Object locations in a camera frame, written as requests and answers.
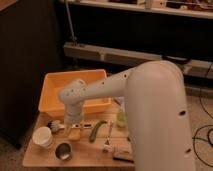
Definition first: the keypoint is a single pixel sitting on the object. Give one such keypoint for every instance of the dark cabinet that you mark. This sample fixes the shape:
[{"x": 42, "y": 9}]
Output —
[{"x": 29, "y": 49}]

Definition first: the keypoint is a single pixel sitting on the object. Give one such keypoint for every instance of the yellow apple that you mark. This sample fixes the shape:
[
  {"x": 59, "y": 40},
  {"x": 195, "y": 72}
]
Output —
[{"x": 74, "y": 135}]

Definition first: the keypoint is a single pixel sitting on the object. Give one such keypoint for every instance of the dish brush white handle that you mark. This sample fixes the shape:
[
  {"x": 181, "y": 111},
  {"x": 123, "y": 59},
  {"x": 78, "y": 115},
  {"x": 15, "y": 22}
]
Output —
[{"x": 56, "y": 125}]

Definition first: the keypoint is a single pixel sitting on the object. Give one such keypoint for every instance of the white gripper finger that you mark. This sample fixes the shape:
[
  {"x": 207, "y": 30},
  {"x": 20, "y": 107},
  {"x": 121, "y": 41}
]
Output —
[
  {"x": 68, "y": 129},
  {"x": 80, "y": 126}
]

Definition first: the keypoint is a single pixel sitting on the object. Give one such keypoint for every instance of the silver fork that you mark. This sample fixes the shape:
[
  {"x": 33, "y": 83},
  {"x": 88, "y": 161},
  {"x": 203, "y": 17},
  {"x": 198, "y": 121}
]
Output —
[{"x": 107, "y": 142}]

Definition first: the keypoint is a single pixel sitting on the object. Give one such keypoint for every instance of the grey metal rail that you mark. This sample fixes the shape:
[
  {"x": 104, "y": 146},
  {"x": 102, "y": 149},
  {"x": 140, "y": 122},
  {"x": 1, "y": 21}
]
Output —
[{"x": 130, "y": 58}]

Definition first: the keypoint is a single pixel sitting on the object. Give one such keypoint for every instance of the small metal cup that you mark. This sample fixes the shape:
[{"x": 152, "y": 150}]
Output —
[{"x": 63, "y": 151}]

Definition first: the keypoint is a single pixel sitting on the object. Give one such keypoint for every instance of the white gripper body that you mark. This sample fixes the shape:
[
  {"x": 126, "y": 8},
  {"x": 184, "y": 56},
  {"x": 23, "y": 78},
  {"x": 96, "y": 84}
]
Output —
[{"x": 73, "y": 114}]

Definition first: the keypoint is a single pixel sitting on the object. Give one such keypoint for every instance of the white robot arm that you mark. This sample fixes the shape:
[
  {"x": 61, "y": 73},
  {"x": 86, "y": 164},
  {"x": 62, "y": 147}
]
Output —
[{"x": 156, "y": 108}]

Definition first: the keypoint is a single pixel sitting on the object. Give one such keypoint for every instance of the white paper cup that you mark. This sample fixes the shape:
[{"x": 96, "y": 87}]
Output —
[{"x": 42, "y": 137}]

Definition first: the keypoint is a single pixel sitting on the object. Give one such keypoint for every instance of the white shelf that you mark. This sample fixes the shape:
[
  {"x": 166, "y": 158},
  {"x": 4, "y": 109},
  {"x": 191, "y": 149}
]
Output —
[{"x": 150, "y": 6}]

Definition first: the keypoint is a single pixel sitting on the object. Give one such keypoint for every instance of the yellow plastic bin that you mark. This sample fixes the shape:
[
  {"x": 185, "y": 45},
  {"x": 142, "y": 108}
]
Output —
[{"x": 54, "y": 82}]

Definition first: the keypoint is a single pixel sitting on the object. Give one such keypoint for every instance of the green cucumber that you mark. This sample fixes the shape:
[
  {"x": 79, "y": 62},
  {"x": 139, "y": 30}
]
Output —
[{"x": 94, "y": 131}]

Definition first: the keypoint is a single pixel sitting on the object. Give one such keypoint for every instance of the dark brown block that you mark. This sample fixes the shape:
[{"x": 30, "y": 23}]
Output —
[{"x": 123, "y": 154}]

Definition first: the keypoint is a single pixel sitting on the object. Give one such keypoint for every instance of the green plastic cup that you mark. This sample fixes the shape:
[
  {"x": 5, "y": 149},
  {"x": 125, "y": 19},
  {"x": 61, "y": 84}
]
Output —
[{"x": 121, "y": 119}]

